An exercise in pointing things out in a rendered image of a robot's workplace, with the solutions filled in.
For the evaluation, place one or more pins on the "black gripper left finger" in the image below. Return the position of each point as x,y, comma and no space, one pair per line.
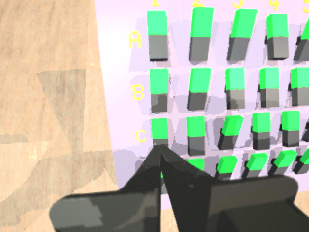
136,207

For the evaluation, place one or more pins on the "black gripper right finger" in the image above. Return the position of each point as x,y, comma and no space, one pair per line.
197,198

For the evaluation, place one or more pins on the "pale lavender switch panel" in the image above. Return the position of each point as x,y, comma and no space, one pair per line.
222,83

